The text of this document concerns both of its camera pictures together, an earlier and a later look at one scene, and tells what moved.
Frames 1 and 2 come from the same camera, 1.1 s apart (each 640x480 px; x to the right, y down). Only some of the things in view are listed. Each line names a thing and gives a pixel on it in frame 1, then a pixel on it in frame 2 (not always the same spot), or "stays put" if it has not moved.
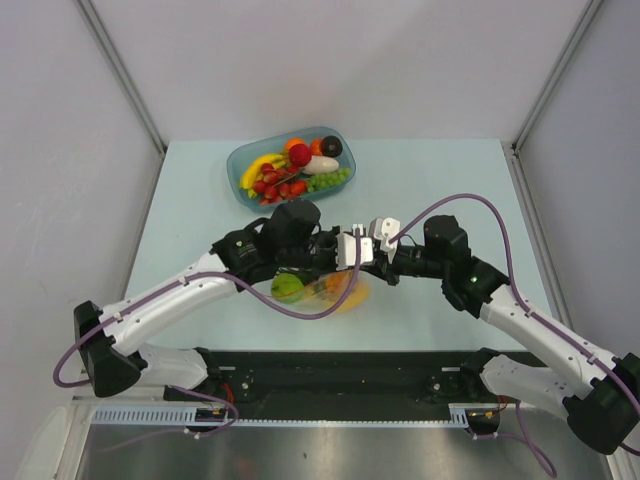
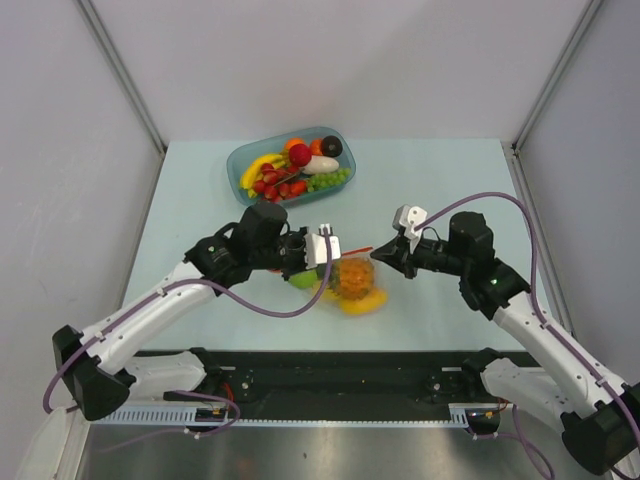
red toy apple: [300, 154] stays put
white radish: [321, 164] stays put
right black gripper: [380, 267] to [398, 254]
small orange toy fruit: [317, 147] stays put
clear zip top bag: [319, 292] to [354, 283]
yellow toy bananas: [252, 174] stays put
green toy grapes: [321, 181] stays put
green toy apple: [287, 288] to [305, 279]
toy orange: [293, 141] stays put
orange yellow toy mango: [356, 296] to [369, 302]
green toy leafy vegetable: [318, 287] to [351, 278]
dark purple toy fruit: [332, 146] stays put
